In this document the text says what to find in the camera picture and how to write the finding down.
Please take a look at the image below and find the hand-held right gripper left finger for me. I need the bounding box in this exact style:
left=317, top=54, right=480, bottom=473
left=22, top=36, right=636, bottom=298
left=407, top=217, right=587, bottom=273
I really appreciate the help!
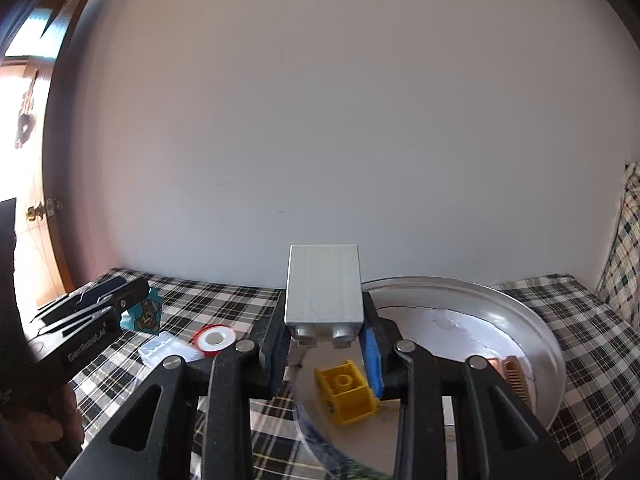
left=62, top=292, right=291, bottom=480

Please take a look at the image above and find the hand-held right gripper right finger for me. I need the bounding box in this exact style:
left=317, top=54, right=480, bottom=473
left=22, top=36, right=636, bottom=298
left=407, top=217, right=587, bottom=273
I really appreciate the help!
left=361, top=292, right=571, bottom=480

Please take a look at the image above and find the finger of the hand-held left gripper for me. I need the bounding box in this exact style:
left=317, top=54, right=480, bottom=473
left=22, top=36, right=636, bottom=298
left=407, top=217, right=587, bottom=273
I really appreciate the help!
left=37, top=280, right=151, bottom=336
left=31, top=274, right=128, bottom=325

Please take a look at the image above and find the yellow building block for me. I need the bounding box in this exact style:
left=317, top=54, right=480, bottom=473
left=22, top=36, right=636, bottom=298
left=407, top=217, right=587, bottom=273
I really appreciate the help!
left=313, top=360, right=379, bottom=426

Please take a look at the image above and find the grey building block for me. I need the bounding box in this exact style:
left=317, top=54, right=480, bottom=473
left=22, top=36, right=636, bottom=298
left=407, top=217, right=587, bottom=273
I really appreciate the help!
left=282, top=244, right=368, bottom=348

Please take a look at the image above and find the round metal tin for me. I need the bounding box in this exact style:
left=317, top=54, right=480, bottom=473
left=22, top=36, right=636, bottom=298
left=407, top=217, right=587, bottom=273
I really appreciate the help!
left=285, top=275, right=567, bottom=480

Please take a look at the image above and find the person's left hand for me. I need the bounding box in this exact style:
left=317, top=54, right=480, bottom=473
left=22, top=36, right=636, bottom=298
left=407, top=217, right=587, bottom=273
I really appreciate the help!
left=0, top=375, right=86, bottom=456

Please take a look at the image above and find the teal bear print packet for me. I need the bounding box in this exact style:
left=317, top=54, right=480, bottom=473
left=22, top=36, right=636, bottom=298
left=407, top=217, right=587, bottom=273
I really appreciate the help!
left=121, top=287, right=163, bottom=333

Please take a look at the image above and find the wooden door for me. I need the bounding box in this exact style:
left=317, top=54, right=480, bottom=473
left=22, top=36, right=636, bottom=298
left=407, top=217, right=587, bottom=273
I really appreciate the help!
left=0, top=0, right=123, bottom=301

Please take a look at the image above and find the clear plastic packet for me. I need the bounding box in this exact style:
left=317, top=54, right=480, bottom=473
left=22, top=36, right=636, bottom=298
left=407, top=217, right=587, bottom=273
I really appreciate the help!
left=139, top=332, right=203, bottom=366

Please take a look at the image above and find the black white plaid bedsheet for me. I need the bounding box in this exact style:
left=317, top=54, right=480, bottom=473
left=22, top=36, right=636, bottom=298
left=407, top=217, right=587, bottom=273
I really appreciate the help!
left=30, top=267, right=640, bottom=480

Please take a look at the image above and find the red white tape roll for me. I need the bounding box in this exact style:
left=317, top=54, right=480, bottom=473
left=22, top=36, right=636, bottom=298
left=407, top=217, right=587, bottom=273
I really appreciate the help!
left=192, top=325, right=237, bottom=358

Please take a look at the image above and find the brass door latch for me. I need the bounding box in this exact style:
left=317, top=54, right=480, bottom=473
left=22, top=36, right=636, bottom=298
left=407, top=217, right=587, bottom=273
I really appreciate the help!
left=26, top=197, right=65, bottom=221

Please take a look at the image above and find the orange plastic comb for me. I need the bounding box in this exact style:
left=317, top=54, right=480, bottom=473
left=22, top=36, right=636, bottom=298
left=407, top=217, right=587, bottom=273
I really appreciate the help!
left=487, top=355, right=532, bottom=411

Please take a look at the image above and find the hanging door ornament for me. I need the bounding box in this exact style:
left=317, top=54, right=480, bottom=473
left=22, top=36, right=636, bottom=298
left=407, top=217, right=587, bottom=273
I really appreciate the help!
left=14, top=72, right=41, bottom=151

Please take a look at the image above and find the light plaid pillow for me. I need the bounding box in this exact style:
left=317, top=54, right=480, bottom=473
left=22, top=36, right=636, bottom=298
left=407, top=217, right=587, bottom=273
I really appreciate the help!
left=595, top=161, right=640, bottom=331

